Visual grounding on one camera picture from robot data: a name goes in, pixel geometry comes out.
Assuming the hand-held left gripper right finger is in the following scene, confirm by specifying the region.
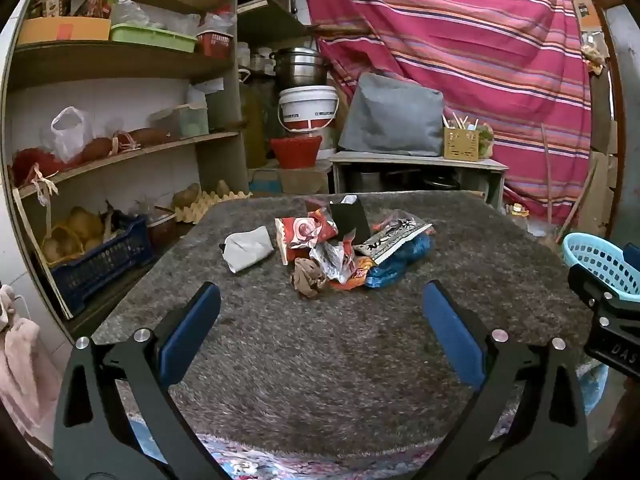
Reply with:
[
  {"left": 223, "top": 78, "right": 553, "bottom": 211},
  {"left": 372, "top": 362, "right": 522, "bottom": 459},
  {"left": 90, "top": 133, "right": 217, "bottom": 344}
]
[{"left": 410, "top": 280, "right": 591, "bottom": 480}]

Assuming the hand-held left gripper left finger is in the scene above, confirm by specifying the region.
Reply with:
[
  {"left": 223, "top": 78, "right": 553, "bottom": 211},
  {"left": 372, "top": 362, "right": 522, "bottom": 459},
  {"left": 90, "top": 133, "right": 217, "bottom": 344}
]
[{"left": 52, "top": 281, "right": 236, "bottom": 480}]

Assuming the light blue plastic basket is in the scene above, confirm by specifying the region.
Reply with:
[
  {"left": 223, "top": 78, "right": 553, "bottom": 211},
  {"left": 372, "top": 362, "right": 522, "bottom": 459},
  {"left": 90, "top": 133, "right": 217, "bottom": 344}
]
[{"left": 561, "top": 232, "right": 640, "bottom": 302}]

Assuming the blue plastic bag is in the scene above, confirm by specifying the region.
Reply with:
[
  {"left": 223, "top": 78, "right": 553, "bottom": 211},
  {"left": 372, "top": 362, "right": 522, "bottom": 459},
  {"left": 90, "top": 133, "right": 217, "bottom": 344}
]
[{"left": 364, "top": 234, "right": 434, "bottom": 289}]

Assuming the white paper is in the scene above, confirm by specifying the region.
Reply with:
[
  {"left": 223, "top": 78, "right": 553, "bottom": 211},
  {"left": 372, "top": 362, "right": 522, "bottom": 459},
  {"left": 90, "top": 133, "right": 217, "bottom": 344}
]
[{"left": 220, "top": 225, "right": 277, "bottom": 274}]

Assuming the white black printed packet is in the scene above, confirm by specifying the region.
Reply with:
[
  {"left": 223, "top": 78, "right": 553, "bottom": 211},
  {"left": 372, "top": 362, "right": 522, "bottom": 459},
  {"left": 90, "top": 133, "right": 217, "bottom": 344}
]
[{"left": 352, "top": 217, "right": 435, "bottom": 266}]

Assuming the orange snack wrapper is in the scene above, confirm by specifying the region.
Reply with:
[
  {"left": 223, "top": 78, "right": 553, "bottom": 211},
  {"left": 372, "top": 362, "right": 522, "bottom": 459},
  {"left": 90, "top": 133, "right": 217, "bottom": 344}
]
[{"left": 327, "top": 255, "right": 377, "bottom": 292}]

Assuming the brown paper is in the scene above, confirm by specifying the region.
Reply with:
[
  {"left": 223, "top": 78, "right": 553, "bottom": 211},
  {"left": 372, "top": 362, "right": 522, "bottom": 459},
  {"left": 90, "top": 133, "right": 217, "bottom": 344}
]
[{"left": 292, "top": 258, "right": 329, "bottom": 301}]

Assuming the silver wrapper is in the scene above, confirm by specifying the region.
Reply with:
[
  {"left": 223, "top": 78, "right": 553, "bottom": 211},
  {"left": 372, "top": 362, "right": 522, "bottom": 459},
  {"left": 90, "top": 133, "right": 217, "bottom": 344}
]
[{"left": 309, "top": 239, "right": 357, "bottom": 285}]

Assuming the red snack packet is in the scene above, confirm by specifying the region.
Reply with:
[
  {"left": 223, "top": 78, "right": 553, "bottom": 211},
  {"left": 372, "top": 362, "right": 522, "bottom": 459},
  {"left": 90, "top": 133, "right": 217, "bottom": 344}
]
[{"left": 274, "top": 209, "right": 339, "bottom": 267}]

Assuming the black foil packet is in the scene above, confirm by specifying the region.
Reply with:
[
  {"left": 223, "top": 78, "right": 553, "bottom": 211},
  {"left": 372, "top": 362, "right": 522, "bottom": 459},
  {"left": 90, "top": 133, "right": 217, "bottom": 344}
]
[{"left": 329, "top": 195, "right": 372, "bottom": 245}]

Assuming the dark blue plastic crate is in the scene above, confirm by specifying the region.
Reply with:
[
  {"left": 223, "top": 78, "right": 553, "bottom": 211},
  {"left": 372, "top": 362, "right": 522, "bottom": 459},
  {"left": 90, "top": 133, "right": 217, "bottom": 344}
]
[{"left": 49, "top": 214, "right": 157, "bottom": 314}]

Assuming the wooden stick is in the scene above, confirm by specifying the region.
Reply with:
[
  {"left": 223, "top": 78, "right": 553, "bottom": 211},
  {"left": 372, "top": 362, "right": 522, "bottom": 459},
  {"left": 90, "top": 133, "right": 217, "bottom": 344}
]
[{"left": 541, "top": 122, "right": 555, "bottom": 224}]

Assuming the egg tray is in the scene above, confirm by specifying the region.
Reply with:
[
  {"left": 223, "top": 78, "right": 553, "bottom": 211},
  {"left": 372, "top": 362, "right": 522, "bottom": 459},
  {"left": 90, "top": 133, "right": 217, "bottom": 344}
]
[{"left": 184, "top": 190, "right": 254, "bottom": 224}]

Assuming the yellow mesh bag of potatoes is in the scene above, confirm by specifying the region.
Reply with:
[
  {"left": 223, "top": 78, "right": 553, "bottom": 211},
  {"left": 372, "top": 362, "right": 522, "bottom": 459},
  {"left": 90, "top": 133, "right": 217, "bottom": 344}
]
[{"left": 41, "top": 205, "right": 107, "bottom": 264}]

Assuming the blue cardboard box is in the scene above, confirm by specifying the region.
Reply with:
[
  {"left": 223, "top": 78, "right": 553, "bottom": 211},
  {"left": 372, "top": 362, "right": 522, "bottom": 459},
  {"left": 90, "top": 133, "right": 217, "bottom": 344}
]
[{"left": 249, "top": 168, "right": 281, "bottom": 195}]

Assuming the patterned blanket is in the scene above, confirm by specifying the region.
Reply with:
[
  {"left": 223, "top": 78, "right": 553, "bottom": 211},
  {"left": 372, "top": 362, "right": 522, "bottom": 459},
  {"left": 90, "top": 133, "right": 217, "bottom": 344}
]
[{"left": 122, "top": 400, "right": 503, "bottom": 480}]

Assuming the low wooden cabinet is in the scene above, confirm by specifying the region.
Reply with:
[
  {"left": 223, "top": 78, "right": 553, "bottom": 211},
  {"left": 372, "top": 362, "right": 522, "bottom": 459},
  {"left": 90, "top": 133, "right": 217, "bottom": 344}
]
[{"left": 329, "top": 151, "right": 509, "bottom": 209}]

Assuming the pink towel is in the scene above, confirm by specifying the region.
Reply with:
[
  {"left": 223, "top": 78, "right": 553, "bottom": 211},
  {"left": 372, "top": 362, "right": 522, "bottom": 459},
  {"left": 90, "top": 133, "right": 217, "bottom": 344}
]
[{"left": 0, "top": 284, "right": 62, "bottom": 438}]

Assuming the brown cardboard box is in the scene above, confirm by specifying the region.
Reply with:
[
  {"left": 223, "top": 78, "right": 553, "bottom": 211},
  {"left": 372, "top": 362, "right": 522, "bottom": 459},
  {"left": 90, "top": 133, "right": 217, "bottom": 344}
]
[{"left": 277, "top": 167, "right": 332, "bottom": 195}]

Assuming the wooden utensil holder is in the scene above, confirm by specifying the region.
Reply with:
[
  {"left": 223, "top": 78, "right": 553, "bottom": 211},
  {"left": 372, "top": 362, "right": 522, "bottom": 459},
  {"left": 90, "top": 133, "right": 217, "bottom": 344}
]
[{"left": 443, "top": 115, "right": 482, "bottom": 162}]

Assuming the sweet potato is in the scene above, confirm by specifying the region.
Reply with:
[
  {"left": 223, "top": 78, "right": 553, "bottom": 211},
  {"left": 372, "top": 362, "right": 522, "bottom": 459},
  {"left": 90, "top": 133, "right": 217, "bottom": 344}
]
[
  {"left": 81, "top": 137, "right": 114, "bottom": 162},
  {"left": 127, "top": 128, "right": 174, "bottom": 147}
]

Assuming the red plastic basket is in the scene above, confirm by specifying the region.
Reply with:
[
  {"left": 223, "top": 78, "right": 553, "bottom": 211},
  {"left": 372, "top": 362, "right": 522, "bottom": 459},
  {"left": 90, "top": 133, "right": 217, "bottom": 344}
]
[{"left": 269, "top": 135, "right": 323, "bottom": 169}]

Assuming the translucent plastic container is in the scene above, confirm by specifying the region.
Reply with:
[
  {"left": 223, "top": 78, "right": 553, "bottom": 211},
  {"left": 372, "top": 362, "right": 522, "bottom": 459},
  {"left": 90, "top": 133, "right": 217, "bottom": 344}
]
[{"left": 149, "top": 102, "right": 209, "bottom": 139}]

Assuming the yellow oil jug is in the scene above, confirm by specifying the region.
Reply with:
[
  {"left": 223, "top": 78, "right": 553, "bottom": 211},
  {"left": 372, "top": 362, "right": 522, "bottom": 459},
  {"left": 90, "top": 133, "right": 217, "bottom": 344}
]
[{"left": 239, "top": 71, "right": 272, "bottom": 169}]

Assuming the grey cushion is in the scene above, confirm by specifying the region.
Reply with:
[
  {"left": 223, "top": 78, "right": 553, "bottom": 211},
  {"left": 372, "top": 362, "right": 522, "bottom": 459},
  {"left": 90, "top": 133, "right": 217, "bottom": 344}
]
[{"left": 338, "top": 72, "right": 445, "bottom": 157}]

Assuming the red mesh bag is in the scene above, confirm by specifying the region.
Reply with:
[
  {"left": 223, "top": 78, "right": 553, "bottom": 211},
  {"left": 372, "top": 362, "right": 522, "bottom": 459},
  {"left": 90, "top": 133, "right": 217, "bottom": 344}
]
[{"left": 11, "top": 147, "right": 63, "bottom": 187}]

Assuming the white plastic bag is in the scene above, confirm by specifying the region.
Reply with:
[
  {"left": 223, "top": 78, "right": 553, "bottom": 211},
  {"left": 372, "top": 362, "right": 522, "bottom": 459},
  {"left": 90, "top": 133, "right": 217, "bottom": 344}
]
[{"left": 49, "top": 106, "right": 97, "bottom": 162}]

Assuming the white plastic bucket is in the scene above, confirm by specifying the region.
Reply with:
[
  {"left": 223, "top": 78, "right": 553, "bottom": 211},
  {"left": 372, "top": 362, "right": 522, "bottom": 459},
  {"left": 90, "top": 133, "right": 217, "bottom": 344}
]
[{"left": 277, "top": 85, "right": 340, "bottom": 134}]

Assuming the red striped cloth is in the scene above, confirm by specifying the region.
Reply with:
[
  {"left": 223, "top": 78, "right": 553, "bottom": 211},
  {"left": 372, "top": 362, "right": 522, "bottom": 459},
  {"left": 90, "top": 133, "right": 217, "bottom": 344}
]
[{"left": 299, "top": 0, "right": 596, "bottom": 223}]

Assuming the wooden shelf unit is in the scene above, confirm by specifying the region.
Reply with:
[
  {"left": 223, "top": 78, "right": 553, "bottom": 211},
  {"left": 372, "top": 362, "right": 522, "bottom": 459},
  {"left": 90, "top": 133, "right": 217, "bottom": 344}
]
[{"left": 0, "top": 0, "right": 252, "bottom": 332}]

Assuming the steel pot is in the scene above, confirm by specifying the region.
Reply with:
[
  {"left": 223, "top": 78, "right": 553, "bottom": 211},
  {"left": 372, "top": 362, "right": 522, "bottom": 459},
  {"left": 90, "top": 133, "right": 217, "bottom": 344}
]
[{"left": 269, "top": 47, "right": 332, "bottom": 89}]

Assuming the small red basket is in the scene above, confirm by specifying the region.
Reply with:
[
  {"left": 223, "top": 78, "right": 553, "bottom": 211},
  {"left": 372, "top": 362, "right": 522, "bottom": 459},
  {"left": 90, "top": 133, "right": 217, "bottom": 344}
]
[{"left": 197, "top": 31, "right": 235, "bottom": 59}]

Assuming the green plastic tray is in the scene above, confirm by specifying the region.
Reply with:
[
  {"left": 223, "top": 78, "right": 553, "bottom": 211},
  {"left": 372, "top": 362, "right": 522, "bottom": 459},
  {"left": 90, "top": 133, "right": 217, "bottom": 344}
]
[{"left": 109, "top": 23, "right": 199, "bottom": 54}]

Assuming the yellow box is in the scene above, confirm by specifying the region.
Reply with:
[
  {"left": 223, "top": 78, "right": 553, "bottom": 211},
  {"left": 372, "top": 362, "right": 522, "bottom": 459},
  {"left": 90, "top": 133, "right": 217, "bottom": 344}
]
[{"left": 17, "top": 16, "right": 112, "bottom": 44}]

